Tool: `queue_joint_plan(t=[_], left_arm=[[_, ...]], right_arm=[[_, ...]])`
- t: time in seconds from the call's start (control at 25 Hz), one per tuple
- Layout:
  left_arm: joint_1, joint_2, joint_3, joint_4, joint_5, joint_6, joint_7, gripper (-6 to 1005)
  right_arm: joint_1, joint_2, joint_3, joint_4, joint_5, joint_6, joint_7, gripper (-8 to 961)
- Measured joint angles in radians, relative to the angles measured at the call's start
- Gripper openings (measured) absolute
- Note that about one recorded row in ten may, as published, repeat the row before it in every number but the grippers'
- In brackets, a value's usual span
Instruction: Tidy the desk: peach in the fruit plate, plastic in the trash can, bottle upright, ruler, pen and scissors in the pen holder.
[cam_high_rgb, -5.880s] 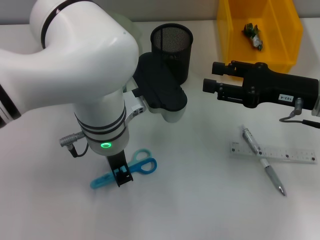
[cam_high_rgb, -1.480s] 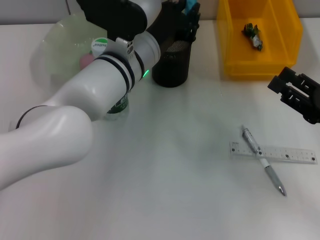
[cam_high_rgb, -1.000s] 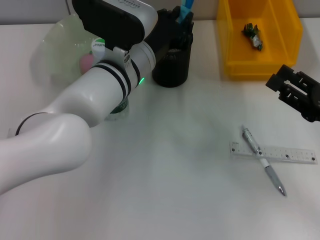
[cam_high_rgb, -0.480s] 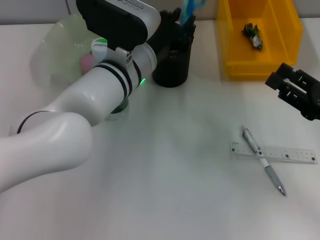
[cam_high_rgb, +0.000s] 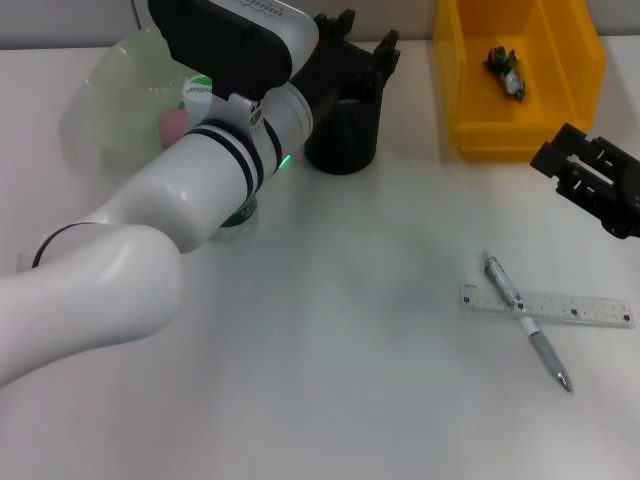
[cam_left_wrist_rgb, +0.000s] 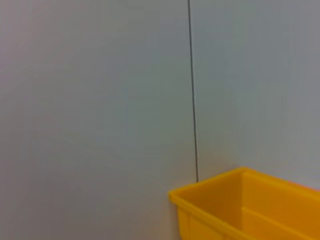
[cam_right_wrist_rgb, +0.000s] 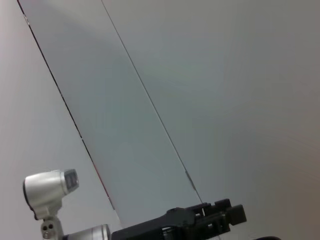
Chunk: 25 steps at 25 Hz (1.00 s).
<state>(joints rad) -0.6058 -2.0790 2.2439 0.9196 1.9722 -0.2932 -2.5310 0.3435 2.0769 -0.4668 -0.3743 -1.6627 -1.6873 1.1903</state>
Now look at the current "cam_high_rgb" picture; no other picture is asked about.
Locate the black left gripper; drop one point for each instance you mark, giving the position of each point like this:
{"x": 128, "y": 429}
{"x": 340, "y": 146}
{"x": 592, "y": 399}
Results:
{"x": 340, "y": 70}

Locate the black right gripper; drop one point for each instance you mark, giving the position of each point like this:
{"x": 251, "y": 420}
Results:
{"x": 622, "y": 200}

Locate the green plastic wrapper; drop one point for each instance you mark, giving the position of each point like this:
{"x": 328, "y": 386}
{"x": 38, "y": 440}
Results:
{"x": 507, "y": 72}

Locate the clear plastic ruler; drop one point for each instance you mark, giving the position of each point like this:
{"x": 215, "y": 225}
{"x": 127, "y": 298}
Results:
{"x": 590, "y": 310}

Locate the clear water bottle green label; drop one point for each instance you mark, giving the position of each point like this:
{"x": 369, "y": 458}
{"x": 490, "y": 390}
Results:
{"x": 197, "y": 95}

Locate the silver white pen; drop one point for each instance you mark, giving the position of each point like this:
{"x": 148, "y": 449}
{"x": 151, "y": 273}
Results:
{"x": 537, "y": 337}

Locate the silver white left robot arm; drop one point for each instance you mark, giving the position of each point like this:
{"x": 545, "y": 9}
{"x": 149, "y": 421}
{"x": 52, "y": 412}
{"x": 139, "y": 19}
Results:
{"x": 150, "y": 200}

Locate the black mesh pen cup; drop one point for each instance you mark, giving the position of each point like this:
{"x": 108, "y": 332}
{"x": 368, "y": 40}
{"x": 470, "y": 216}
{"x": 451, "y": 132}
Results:
{"x": 345, "y": 145}

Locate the green glass fruit bowl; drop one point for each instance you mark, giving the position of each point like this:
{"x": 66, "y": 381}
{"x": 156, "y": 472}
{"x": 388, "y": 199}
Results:
{"x": 125, "y": 100}

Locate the yellow plastic bin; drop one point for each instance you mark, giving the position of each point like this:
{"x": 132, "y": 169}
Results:
{"x": 550, "y": 50}

